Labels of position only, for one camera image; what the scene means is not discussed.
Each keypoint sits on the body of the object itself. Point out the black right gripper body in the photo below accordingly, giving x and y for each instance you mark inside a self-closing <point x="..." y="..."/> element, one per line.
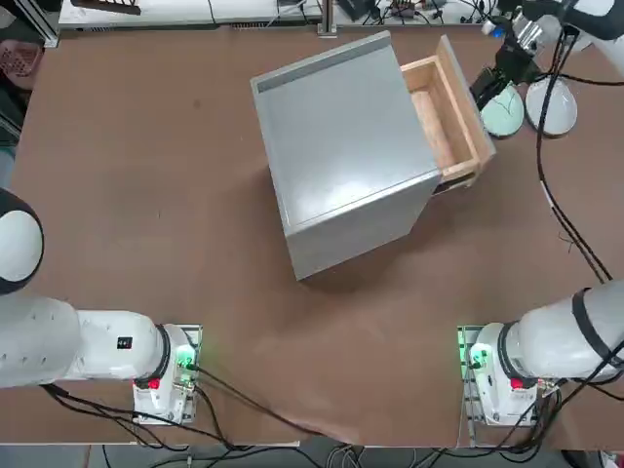
<point x="516" y="62"/>

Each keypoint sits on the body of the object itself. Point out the light green plate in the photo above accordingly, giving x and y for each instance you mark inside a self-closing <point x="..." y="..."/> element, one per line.
<point x="504" y="122"/>

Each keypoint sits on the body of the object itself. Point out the white plate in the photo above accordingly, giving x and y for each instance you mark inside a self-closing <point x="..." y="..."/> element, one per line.
<point x="565" y="105"/>

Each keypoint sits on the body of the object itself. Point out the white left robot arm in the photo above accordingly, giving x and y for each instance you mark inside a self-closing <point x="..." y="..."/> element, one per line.
<point x="97" y="346"/>

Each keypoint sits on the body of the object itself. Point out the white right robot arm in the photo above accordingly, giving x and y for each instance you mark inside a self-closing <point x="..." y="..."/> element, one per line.
<point x="551" y="336"/>

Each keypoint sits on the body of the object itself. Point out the gray drawer cabinet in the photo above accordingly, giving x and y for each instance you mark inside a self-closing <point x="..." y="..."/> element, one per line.
<point x="341" y="136"/>

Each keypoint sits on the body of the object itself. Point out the pink perforated basket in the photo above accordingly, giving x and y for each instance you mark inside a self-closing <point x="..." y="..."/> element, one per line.
<point x="19" y="61"/>

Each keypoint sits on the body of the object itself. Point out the aluminium post with bracket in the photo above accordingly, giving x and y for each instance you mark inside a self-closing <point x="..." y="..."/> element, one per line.
<point x="326" y="17"/>

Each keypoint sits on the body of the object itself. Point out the aluminium frame rail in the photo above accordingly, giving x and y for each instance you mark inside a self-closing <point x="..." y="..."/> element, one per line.
<point x="44" y="22"/>

